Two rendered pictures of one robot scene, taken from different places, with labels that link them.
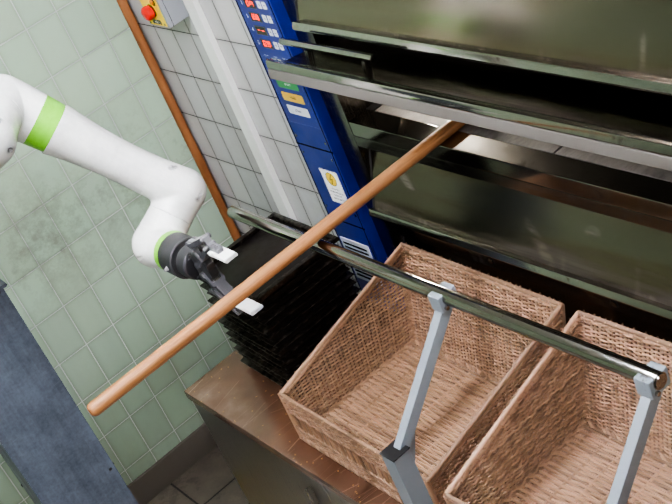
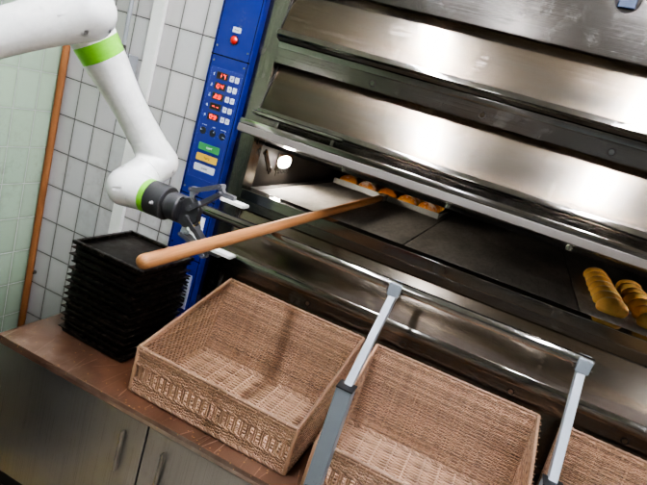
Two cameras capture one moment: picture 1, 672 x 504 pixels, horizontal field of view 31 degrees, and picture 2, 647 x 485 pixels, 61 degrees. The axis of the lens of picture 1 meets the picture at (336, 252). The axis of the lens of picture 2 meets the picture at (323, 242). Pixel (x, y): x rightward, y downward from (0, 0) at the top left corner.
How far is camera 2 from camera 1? 1.67 m
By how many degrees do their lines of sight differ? 45
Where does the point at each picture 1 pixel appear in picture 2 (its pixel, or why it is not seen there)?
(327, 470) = (161, 416)
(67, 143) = (117, 70)
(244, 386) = (62, 343)
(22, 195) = not seen: outside the picture
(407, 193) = (261, 245)
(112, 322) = not seen: outside the picture
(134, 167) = (148, 121)
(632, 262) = (440, 319)
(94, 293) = not seen: outside the picture
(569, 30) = (500, 166)
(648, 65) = (554, 197)
